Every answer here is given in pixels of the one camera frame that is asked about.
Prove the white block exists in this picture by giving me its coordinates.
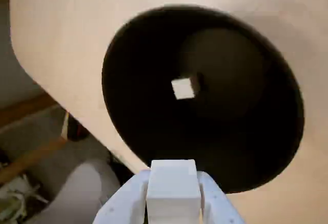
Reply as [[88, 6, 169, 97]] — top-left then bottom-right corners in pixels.
[[171, 77, 196, 100], [146, 158, 202, 224]]

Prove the white rounded seat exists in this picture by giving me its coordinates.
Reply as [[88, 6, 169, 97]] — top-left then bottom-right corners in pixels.
[[24, 159, 121, 224]]

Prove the black pot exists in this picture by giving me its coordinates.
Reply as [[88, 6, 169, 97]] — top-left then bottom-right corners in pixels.
[[101, 3, 305, 194]]

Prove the white green clutter item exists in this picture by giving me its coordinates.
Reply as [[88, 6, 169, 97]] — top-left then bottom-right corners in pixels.
[[0, 175, 49, 224]]

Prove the wooden furniture frame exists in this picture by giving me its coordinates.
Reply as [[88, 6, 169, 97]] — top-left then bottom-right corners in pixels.
[[0, 92, 69, 185]]

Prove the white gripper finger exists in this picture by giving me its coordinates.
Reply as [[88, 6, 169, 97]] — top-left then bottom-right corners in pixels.
[[196, 170, 247, 224], [92, 169, 152, 224]]

